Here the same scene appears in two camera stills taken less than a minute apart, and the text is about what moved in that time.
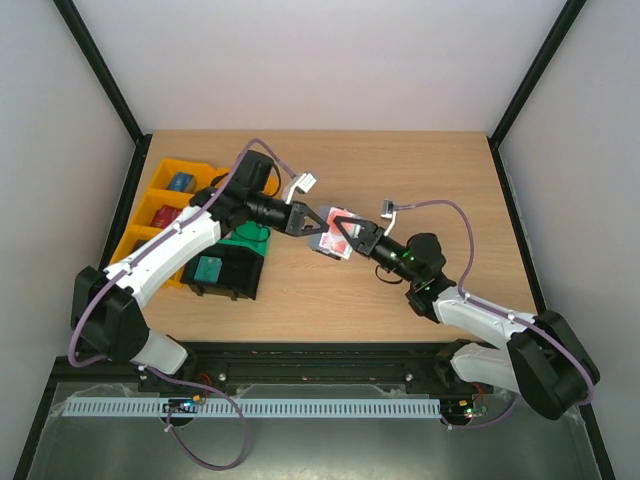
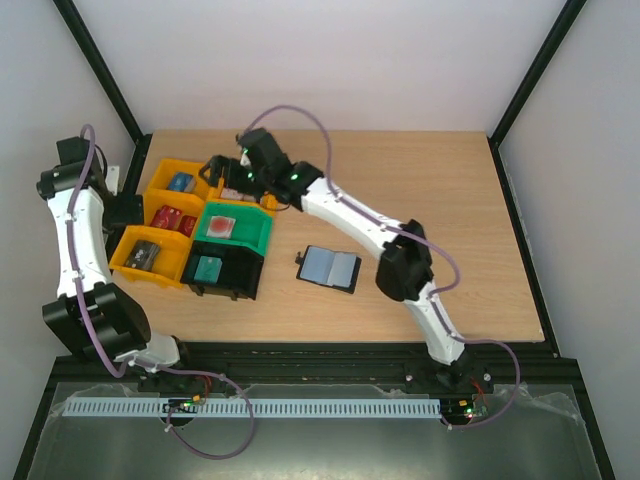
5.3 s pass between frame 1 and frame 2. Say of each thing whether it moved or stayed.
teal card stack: stayed
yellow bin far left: stayed
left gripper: moved
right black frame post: stayed
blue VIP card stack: stayed
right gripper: moved
